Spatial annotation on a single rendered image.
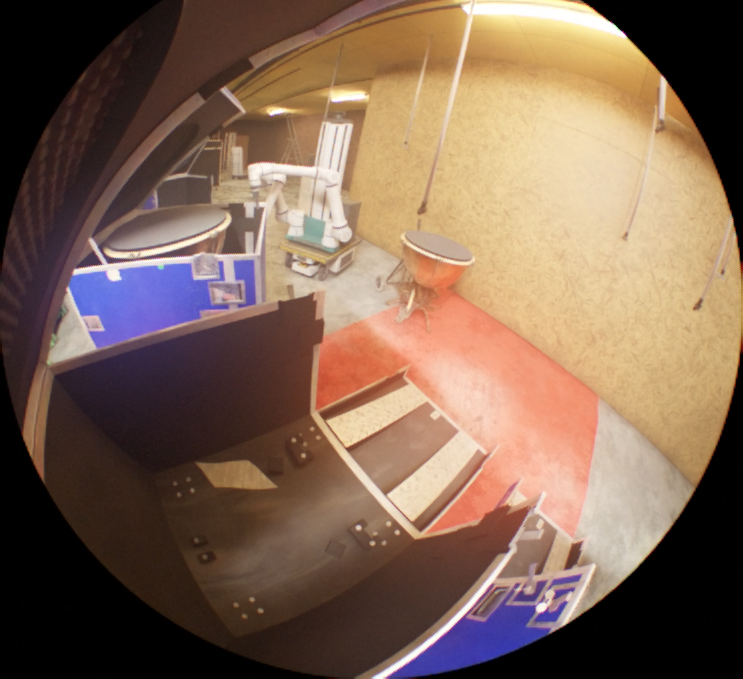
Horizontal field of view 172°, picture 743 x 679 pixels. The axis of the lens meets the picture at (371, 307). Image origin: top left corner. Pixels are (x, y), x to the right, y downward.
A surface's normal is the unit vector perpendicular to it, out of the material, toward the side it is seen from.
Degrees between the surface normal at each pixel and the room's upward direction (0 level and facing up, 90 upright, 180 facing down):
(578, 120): 90
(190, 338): 90
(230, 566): 0
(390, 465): 1
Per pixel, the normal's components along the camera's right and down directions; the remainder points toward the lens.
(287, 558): 0.20, -0.81
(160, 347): 0.62, 0.54
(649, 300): -0.72, 0.26
